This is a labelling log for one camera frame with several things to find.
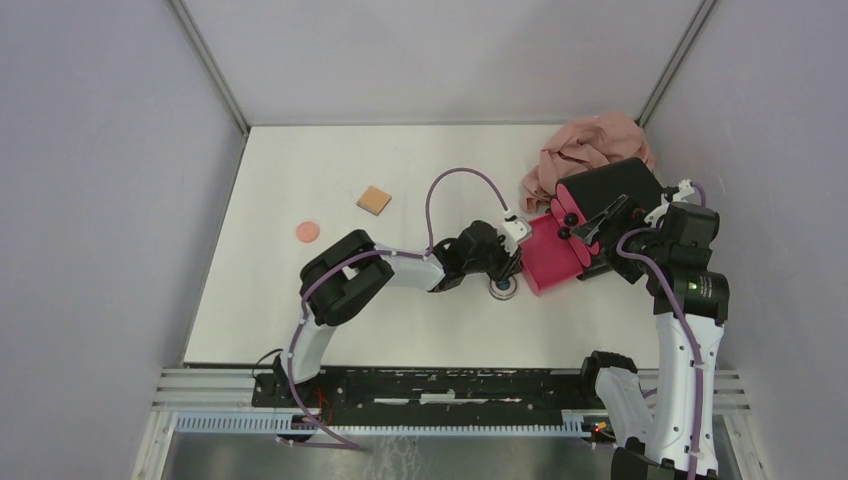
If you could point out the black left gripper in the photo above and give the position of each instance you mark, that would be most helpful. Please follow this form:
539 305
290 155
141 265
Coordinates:
511 265

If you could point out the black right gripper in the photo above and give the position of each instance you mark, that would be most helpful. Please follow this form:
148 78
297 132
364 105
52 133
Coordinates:
625 214

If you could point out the round clear powder jar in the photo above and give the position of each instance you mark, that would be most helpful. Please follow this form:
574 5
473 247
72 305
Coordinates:
503 290

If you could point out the pink bottom drawer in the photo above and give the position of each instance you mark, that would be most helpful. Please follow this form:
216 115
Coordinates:
548 260

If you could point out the pink top drawer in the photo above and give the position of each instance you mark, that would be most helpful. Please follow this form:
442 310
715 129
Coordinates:
570 212

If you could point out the black drawer organizer case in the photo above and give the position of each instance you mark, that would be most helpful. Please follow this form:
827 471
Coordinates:
595 190

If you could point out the square tan makeup sponge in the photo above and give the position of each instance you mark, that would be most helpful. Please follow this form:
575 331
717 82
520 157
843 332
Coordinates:
374 200

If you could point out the round pink powder puff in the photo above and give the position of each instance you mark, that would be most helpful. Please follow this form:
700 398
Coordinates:
307 232

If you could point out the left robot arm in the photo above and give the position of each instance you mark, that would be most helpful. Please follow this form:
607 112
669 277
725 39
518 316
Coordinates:
339 283

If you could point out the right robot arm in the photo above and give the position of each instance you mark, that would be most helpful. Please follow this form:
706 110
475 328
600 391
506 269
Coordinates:
669 434

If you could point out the pink crumpled cloth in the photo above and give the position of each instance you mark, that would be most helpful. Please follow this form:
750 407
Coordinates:
582 145

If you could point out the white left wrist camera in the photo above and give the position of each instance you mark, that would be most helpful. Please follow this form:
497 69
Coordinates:
515 230

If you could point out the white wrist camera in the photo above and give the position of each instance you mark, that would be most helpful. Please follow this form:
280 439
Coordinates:
515 230
686 191

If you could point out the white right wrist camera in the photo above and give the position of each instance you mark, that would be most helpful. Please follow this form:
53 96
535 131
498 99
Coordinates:
686 191

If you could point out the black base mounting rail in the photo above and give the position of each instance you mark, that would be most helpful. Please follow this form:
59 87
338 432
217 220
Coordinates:
440 397

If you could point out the aluminium frame rail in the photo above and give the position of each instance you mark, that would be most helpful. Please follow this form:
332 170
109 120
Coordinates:
203 426

